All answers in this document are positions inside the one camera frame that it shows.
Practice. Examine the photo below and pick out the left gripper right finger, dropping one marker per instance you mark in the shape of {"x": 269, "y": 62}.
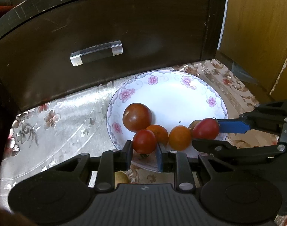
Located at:
{"x": 177, "y": 163}

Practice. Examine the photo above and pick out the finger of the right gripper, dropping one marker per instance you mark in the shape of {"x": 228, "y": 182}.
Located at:
{"x": 255, "y": 120}
{"x": 225, "y": 149}

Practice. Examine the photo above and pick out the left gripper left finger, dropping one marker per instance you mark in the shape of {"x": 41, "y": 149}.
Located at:
{"x": 110, "y": 162}

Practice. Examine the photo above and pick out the pale yellow-green small fruit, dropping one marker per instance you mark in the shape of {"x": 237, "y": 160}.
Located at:
{"x": 121, "y": 178}

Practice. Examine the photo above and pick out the red oval tomato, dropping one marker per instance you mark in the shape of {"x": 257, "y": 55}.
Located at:
{"x": 206, "y": 129}

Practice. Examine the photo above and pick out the orange tangerine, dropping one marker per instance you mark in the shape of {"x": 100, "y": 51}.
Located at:
{"x": 180, "y": 138}
{"x": 160, "y": 133}

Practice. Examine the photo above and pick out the small red cherry tomato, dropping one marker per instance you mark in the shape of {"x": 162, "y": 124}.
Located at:
{"x": 144, "y": 142}

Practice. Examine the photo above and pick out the dark red tomato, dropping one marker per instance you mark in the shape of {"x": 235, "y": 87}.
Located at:
{"x": 136, "y": 117}

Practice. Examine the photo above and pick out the brown kiwi fruit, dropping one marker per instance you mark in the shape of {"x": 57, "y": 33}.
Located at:
{"x": 193, "y": 124}

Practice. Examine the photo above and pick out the white floral plate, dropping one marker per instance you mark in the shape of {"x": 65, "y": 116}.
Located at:
{"x": 174, "y": 98}

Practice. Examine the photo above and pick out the wooden wardrobe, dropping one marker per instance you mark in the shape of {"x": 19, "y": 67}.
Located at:
{"x": 255, "y": 37}

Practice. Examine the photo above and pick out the dark wooden nightstand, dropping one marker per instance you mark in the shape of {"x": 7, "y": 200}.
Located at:
{"x": 38, "y": 36}

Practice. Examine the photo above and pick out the red blanket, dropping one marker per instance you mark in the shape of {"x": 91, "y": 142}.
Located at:
{"x": 5, "y": 9}

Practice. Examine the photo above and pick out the metal drawer handle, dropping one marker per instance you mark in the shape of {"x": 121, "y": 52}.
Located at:
{"x": 96, "y": 53}

